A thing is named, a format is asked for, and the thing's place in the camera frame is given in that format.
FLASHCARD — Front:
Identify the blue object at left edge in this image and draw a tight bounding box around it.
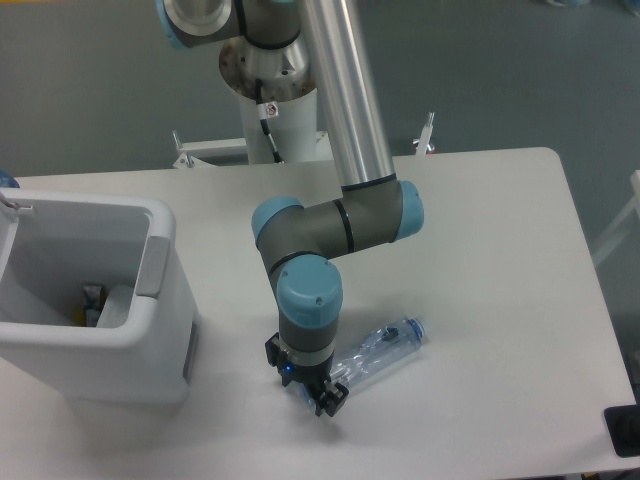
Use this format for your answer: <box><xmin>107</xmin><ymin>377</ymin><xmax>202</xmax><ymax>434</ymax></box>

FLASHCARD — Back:
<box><xmin>0</xmin><ymin>169</ymin><xmax>20</xmax><ymax>189</ymax></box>

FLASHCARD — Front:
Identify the white tissue paper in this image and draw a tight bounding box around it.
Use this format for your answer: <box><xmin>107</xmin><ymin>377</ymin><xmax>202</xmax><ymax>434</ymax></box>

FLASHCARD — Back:
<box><xmin>96</xmin><ymin>285</ymin><xmax>134</xmax><ymax>329</ymax></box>

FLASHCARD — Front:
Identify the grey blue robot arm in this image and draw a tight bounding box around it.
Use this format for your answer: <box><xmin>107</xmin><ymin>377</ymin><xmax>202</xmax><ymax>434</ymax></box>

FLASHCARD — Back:
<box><xmin>156</xmin><ymin>1</ymin><xmax>424</xmax><ymax>416</ymax></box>

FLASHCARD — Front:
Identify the black cable on pedestal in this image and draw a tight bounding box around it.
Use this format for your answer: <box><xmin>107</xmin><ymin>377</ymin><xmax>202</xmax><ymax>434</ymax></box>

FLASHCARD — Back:
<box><xmin>253</xmin><ymin>77</ymin><xmax>286</xmax><ymax>164</ymax></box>

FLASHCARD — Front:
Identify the white trash can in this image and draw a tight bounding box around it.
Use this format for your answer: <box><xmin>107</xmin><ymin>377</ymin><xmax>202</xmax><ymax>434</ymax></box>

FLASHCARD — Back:
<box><xmin>1</xmin><ymin>188</ymin><xmax>198</xmax><ymax>404</ymax></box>

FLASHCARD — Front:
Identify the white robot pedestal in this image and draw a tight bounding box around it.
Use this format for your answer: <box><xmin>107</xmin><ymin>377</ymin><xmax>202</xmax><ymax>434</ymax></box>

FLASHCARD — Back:
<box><xmin>172</xmin><ymin>39</ymin><xmax>441</xmax><ymax>169</ymax></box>

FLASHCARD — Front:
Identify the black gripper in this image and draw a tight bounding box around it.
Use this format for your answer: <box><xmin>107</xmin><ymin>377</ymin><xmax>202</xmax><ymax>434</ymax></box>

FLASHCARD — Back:
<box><xmin>265</xmin><ymin>332</ymin><xmax>348</xmax><ymax>417</ymax></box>

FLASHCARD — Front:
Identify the white frame at right edge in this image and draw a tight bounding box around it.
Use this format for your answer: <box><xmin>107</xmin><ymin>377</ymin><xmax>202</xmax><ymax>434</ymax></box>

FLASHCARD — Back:
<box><xmin>591</xmin><ymin>170</ymin><xmax>639</xmax><ymax>269</ymax></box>

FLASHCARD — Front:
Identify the trash package inside bin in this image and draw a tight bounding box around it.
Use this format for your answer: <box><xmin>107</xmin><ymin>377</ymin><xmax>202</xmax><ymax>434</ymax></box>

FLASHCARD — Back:
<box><xmin>74</xmin><ymin>283</ymin><xmax>107</xmax><ymax>327</ymax></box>

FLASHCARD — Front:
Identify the clear plastic bottle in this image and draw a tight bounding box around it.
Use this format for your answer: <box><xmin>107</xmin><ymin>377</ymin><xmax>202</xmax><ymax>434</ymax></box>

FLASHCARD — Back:
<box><xmin>285</xmin><ymin>318</ymin><xmax>427</xmax><ymax>413</ymax></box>

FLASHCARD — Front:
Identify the black device at table corner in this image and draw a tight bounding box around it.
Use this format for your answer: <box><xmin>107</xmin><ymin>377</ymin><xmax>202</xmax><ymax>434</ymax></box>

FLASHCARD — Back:
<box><xmin>603</xmin><ymin>404</ymin><xmax>639</xmax><ymax>458</ymax></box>

